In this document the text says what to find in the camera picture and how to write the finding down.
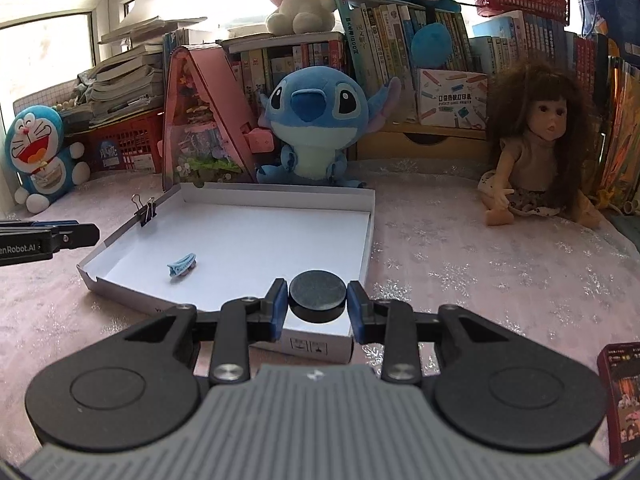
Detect small black binder clip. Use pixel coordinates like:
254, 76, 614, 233
131, 194, 157, 227

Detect row of colourful thin books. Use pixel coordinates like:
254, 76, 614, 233
597, 55, 640, 206

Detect blue alien plush toy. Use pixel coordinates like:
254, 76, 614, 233
256, 65, 402, 188

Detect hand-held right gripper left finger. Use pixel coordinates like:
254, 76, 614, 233
125, 277, 290, 386

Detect brown-haired baby doll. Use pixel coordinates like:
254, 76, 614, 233
477, 57, 608, 231

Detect row of upright books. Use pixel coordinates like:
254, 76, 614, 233
220, 2, 611, 126

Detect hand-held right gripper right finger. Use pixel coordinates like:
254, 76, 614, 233
347, 280, 506, 386

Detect pink triangular miniature house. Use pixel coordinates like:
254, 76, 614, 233
161, 44, 276, 192

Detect blue robot cat plush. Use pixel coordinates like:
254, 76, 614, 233
5, 105, 92, 212

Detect white printed carton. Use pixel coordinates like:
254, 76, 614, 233
416, 67, 488, 128

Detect stack of lying books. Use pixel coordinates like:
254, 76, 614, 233
75, 0, 208, 126

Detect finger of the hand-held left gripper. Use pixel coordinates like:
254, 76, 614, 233
0, 220, 101, 252

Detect red plastic crate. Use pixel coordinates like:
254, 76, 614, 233
87, 110, 166, 173

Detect white cardboard box tray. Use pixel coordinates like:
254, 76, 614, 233
76, 182, 377, 366

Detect dark red box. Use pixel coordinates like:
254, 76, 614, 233
596, 342, 640, 467

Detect wooden drawer box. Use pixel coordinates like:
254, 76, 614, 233
356, 122, 493, 163

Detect blue packaged goods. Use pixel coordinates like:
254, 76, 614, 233
572, 0, 640, 68

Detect black round lid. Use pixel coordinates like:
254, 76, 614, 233
289, 270, 348, 322

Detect blue hair clip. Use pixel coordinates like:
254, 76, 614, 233
166, 253, 197, 279

